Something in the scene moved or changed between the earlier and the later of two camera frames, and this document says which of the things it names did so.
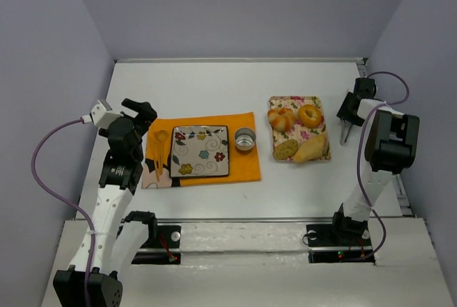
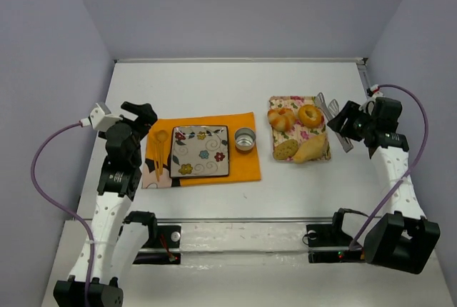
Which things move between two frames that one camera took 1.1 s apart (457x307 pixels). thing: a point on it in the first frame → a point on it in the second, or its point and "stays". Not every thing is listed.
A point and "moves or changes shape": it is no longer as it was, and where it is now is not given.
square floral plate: (199, 151) stays
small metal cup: (244, 138) stays
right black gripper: (348, 116) → (349, 121)
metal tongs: (345, 130) moves or changes shape
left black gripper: (141, 113) stays
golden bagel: (309, 115) stays
